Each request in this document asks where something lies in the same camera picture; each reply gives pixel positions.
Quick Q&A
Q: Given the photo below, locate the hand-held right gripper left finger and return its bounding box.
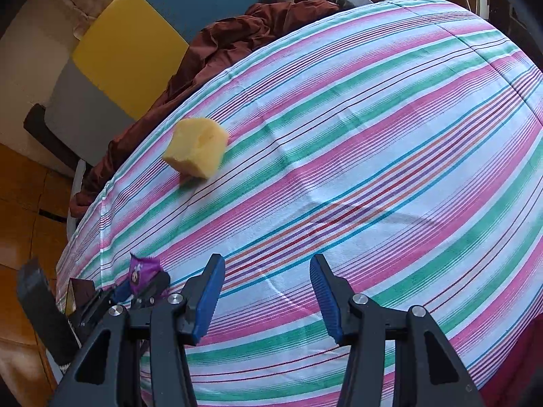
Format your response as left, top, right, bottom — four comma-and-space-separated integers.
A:
49, 253, 227, 407

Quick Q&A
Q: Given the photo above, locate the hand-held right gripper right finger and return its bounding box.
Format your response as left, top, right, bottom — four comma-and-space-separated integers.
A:
309, 253, 486, 407

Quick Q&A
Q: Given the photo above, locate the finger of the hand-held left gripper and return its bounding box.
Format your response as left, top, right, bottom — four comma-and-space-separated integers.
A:
112, 280, 133, 304
136, 273, 170, 306

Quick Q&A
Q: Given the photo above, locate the purple snack packet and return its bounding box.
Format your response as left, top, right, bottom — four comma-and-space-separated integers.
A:
128, 253, 163, 295

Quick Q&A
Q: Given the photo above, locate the yellow box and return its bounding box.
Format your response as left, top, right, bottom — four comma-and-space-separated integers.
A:
65, 279, 96, 316

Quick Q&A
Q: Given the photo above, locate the yellow sponge cake piece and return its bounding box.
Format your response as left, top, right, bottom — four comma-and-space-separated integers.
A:
162, 116, 230, 179

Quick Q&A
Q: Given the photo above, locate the wooden wardrobe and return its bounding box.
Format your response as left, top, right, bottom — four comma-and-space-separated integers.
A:
0, 144, 73, 276

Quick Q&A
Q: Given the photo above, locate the black upright panel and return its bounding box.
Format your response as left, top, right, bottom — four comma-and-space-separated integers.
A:
23, 104, 81, 172

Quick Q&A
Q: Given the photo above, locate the red cloth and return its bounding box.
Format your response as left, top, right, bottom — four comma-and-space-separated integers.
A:
479, 318, 543, 407

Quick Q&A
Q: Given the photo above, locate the blue yellow grey headboard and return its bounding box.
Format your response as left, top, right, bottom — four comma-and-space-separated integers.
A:
46, 0, 270, 166

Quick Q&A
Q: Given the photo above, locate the maroon blanket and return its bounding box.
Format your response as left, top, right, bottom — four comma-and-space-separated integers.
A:
70, 0, 340, 217

